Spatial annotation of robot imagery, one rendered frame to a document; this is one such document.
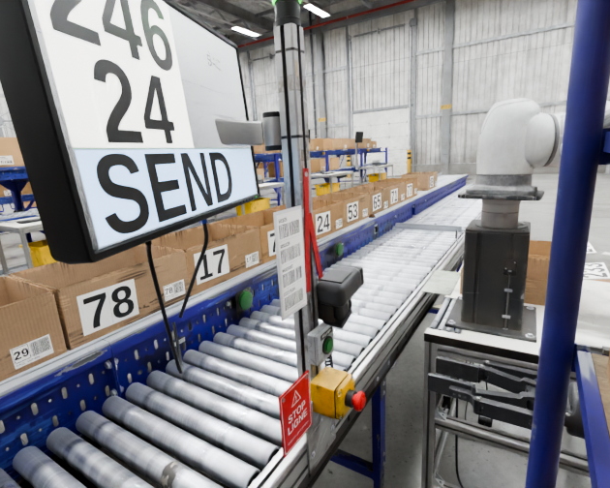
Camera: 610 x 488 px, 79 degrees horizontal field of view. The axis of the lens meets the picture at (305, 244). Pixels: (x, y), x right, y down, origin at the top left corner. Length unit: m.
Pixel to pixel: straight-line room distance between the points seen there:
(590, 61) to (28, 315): 1.07
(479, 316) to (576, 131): 1.01
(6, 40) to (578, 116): 0.47
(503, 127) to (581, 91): 0.86
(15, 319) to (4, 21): 0.76
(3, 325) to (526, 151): 1.39
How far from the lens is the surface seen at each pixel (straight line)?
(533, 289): 1.58
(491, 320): 1.35
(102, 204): 0.41
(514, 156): 1.24
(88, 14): 0.47
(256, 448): 0.88
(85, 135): 0.41
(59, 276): 1.40
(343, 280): 0.75
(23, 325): 1.07
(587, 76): 0.40
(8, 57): 0.41
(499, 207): 1.28
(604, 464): 0.32
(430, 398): 1.40
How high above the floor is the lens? 1.34
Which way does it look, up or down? 14 degrees down
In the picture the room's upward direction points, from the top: 3 degrees counter-clockwise
